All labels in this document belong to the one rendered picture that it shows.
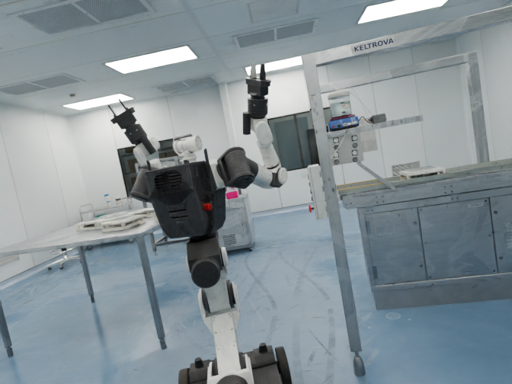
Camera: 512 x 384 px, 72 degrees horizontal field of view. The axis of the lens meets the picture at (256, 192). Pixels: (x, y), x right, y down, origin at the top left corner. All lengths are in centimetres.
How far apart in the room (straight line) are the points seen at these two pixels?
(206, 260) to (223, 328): 55
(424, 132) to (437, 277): 551
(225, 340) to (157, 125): 657
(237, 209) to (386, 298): 258
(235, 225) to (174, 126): 365
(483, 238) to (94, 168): 750
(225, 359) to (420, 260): 156
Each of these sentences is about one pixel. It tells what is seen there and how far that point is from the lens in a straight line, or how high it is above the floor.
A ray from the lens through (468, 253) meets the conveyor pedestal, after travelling 282.
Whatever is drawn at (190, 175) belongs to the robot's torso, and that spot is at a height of 122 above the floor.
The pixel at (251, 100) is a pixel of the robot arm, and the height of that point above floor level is 148.
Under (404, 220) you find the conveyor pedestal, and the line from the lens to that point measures 266.
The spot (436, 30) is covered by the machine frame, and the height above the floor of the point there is 167.
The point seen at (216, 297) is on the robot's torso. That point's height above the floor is 61.
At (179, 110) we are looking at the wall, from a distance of 787.
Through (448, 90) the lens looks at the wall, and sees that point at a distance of 830.
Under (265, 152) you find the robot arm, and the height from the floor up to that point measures 126.
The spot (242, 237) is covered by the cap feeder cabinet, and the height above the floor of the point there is 22.
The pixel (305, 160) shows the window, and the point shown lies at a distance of 752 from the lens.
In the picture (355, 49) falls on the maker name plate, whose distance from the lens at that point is 187.
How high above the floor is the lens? 124
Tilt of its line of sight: 5 degrees down
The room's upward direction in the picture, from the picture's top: 10 degrees counter-clockwise
